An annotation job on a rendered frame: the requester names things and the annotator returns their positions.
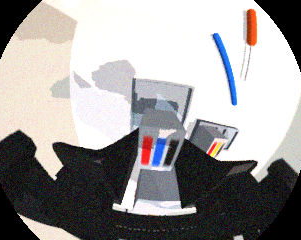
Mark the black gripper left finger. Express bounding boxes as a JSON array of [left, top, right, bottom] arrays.
[[51, 128, 139, 205]]

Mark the beige flat panel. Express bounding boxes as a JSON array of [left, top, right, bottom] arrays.
[[0, 1, 81, 240]]

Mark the orange-handled screwdriver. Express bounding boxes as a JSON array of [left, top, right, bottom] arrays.
[[243, 8, 258, 81]]

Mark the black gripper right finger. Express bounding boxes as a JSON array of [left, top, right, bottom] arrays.
[[174, 137, 258, 209]]

